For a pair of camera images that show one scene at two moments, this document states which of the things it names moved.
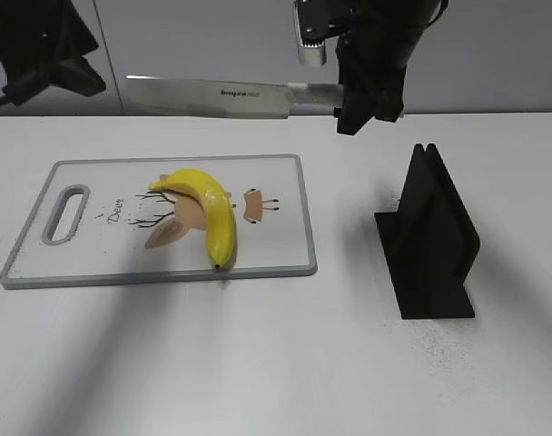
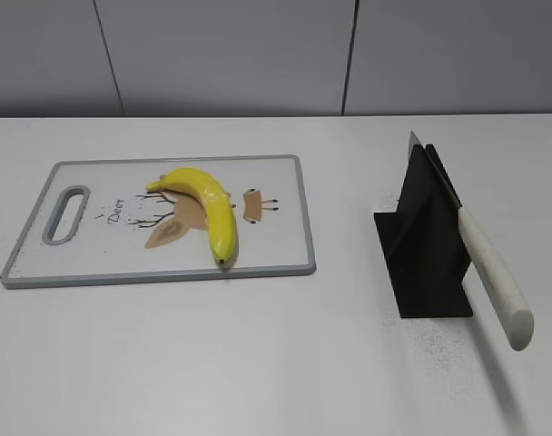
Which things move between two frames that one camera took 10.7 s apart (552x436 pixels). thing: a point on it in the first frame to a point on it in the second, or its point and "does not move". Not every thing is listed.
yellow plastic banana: x=221 y=224 does not move
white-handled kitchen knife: x=234 y=98 to x=515 y=318
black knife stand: x=428 y=245 does not move
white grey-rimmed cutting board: x=97 y=221 does not move
